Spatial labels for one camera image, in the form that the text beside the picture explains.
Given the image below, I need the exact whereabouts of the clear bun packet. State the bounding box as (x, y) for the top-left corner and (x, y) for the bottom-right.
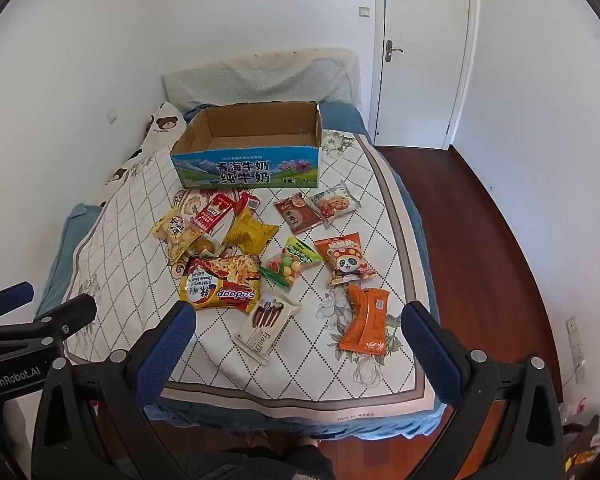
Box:
(167, 235), (226, 266)

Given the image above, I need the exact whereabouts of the white door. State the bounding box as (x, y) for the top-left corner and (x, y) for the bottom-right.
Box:
(372, 0), (481, 151)

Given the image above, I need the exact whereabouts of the plain yellow snack packet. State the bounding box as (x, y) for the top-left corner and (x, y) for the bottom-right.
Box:
(223, 209), (281, 256)

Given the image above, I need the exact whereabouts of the clear cookie packet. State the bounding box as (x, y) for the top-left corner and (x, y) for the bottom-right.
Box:
(306, 181), (361, 225)

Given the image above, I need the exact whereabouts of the orange panda snack packet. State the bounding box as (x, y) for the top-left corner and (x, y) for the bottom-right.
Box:
(313, 232), (377, 287)

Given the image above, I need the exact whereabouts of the long red snack packet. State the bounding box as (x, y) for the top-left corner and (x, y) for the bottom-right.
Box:
(189, 194), (241, 233)

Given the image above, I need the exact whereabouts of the brown snack packet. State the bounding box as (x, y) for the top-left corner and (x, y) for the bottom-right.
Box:
(273, 192), (326, 235)

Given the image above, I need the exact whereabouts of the floral diamond pattern blanket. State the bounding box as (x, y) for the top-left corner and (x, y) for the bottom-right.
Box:
(62, 130), (438, 423)

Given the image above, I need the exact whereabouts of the blue printed cardboard box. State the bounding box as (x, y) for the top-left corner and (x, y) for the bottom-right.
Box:
(170, 101), (324, 191)

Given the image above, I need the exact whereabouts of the small red snack packet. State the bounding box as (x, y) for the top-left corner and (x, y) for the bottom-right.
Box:
(232, 191), (262, 216)

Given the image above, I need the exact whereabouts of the yellow instant noodle packet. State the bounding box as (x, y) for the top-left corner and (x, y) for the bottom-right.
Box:
(179, 254), (263, 316)

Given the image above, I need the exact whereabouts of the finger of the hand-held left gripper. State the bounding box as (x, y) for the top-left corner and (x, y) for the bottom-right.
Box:
(30, 294), (97, 345)
(0, 282), (35, 326)

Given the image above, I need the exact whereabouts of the white quilted headboard cushion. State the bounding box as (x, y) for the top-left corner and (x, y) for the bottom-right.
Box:
(161, 47), (361, 111)

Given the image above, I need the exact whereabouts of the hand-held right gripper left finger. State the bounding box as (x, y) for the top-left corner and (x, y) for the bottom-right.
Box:
(32, 304), (197, 480)

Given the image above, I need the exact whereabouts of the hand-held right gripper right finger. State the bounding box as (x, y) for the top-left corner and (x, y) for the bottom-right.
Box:
(402, 302), (566, 480)

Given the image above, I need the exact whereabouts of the white chocolate wafer packet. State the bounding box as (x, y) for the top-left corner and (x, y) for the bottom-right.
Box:
(235, 292), (301, 366)

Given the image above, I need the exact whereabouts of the yellow chip packet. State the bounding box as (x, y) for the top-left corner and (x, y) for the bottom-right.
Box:
(151, 208), (206, 261)

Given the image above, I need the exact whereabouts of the green candy packet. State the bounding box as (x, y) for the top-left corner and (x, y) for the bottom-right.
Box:
(258, 236), (325, 288)

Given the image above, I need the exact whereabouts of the bear print pillow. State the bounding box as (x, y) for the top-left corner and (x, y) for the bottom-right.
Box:
(100, 101), (186, 207)

